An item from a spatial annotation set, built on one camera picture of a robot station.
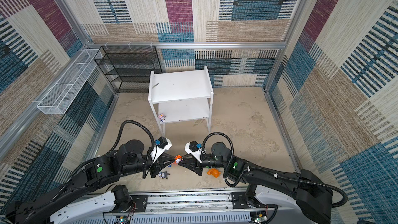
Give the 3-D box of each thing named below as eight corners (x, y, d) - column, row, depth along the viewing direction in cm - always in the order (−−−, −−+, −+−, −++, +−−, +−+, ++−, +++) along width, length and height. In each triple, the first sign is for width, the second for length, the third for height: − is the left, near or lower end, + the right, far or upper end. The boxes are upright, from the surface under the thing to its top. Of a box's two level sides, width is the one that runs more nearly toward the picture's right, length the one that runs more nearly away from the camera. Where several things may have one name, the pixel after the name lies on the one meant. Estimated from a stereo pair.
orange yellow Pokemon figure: (206, 173, 83) (207, 171, 81) (209, 167, 85) (209, 166, 83) (218, 179, 82) (218, 178, 79) (220, 173, 83) (221, 172, 81)
